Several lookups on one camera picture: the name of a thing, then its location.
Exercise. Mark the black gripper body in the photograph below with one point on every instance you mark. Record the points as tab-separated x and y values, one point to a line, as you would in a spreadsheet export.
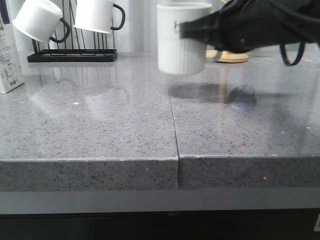
246	25

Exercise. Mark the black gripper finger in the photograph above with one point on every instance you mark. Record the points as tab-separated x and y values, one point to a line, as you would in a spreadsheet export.
204	29

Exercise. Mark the white HOME mug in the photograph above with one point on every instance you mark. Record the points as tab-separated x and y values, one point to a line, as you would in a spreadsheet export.
176	56

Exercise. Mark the blue white milk carton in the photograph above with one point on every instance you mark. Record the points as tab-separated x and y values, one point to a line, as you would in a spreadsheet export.
11	75

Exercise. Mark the wooden mug tree stand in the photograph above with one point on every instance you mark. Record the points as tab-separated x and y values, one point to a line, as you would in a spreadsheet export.
225	56

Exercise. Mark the black wire mug rack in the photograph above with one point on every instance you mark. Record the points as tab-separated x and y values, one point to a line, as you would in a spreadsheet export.
80	46

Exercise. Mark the tilted white mug black handle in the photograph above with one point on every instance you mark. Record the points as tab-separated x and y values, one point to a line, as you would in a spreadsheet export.
38	19

